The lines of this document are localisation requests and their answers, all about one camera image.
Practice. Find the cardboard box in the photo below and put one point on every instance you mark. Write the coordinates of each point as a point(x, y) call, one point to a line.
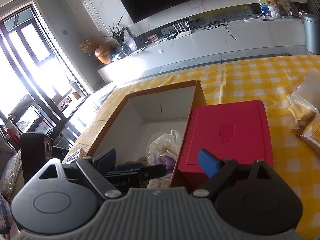
point(160, 105)

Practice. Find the loose paper sheets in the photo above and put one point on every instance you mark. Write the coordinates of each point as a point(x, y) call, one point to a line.
point(139, 50)

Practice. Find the clear zip packet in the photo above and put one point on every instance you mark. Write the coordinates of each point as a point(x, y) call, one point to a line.
point(307, 85)

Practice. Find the blue snack bag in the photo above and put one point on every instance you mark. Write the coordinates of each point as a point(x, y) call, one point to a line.
point(117, 57)

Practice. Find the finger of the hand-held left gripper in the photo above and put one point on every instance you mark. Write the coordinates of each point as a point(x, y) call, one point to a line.
point(130, 167)
point(155, 172)

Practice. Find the red box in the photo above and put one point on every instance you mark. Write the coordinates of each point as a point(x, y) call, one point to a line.
point(230, 130)

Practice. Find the round paper fan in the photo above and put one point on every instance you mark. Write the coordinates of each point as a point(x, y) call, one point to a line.
point(287, 7)

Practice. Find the white router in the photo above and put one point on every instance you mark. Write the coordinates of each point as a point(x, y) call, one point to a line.
point(182, 32)

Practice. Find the yellow checked tablecloth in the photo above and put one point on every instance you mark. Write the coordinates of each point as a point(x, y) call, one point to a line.
point(250, 80)

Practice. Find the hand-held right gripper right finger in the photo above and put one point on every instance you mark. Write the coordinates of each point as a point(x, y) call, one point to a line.
point(208, 163)

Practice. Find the green plant in glass vase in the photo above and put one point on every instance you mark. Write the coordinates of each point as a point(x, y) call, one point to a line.
point(120, 36)

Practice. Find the sliding glass door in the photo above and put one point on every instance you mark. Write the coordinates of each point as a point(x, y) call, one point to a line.
point(37, 67)

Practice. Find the silver laptop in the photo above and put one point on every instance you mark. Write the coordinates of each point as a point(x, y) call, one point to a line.
point(166, 31)

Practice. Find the white marble television console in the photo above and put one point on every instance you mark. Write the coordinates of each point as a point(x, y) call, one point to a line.
point(200, 42)

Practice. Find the metal rack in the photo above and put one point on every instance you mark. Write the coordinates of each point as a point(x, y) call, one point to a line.
point(30, 120)

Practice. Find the crinkled white plastic bag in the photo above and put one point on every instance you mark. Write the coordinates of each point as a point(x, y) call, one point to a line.
point(162, 147)

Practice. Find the silver trash can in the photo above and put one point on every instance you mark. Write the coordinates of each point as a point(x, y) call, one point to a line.
point(312, 33)

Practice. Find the dried flower bunch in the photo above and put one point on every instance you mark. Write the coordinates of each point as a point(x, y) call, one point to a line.
point(87, 45)

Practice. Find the acorn shaped jar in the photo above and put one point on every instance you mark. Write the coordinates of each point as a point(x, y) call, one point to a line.
point(103, 53)

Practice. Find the yellow bread packet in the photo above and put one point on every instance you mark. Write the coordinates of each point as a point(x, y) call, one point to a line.
point(311, 135)

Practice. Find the pink photo card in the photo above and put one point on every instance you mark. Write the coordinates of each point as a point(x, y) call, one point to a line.
point(152, 38)

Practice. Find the small black box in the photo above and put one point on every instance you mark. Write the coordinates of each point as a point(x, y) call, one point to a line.
point(172, 36)

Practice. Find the large clear plastic bag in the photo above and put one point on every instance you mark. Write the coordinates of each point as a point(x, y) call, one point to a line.
point(11, 175)

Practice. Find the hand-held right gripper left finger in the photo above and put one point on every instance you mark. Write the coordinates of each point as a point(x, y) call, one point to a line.
point(107, 158)

